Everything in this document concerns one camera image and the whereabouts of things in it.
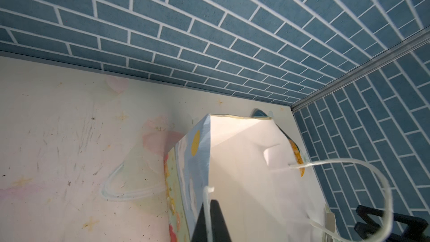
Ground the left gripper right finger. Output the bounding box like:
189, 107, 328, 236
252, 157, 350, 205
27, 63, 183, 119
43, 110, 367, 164
354, 205, 430, 242

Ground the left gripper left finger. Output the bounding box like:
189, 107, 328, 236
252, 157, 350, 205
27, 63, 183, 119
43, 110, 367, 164
191, 199, 232, 242

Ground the white paper gift bag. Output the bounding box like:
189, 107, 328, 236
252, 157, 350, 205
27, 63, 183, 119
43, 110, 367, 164
164, 114, 343, 242

